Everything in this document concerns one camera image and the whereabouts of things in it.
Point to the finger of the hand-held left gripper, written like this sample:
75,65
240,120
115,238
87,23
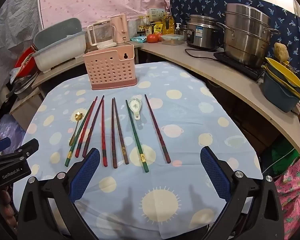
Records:
27,148
0,145

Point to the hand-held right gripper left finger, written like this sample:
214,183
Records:
86,175

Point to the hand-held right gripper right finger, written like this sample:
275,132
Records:
215,172

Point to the green chopstick gold band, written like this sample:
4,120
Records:
80,135
136,135

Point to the red chopstick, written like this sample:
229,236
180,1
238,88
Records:
103,135
86,127

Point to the gold flower spoon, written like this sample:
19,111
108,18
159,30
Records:
74,130

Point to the dark purple chopstick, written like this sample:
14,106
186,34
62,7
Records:
93,127

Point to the dark brown chopstick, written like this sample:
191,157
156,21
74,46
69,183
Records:
113,135
120,132

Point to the dark maroon chopstick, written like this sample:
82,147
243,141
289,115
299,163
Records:
157,130

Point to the white ceramic spoon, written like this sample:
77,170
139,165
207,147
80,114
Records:
135,106

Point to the pink perforated utensil holder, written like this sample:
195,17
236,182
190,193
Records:
110,67

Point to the person's left hand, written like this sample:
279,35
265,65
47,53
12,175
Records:
8,205

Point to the purple plastic bag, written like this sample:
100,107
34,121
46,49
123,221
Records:
7,130

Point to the black frying pan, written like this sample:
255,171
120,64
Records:
25,85

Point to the green cloth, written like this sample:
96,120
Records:
285,157

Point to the light blue dotted tablecloth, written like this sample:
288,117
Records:
180,110

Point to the wood grain cabinet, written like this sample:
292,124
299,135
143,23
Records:
52,72

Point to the pink pineapple print clothing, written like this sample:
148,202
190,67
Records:
295,192

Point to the red plastic basin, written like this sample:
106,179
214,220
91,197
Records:
25,60

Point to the curved wooden counter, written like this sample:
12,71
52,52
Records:
215,72

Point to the blue-grey bowl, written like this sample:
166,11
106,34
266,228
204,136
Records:
280,95

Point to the black induction cooktop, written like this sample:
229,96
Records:
250,71

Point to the grey-blue dish rack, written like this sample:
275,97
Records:
57,45

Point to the grey striped tarp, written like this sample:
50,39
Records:
12,30

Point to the yellow bowl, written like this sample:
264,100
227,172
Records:
287,76

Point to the white glass kettle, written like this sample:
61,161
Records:
100,33

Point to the yellow loofah sponge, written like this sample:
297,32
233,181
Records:
281,51

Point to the clear food container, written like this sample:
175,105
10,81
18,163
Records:
172,40

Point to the steel rice cooker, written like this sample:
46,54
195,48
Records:
202,32

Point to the steel steamer pot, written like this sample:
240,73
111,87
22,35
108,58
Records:
245,35

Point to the blue wipes packet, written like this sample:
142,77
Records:
138,39

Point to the small red tomato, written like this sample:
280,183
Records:
159,37

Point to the small steel pot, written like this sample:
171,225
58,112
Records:
181,30

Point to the large red tomato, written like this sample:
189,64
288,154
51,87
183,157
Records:
152,38

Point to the pink electric kettle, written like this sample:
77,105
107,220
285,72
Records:
118,27

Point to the yellow seasoning packet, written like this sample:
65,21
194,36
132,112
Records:
158,28

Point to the cooking oil bottle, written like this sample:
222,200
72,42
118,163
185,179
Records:
168,23

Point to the pink dotted sheet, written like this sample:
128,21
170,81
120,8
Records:
102,0

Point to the dark blue printed cloth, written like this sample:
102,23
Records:
200,5

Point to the white green carton box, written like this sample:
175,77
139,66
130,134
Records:
156,14

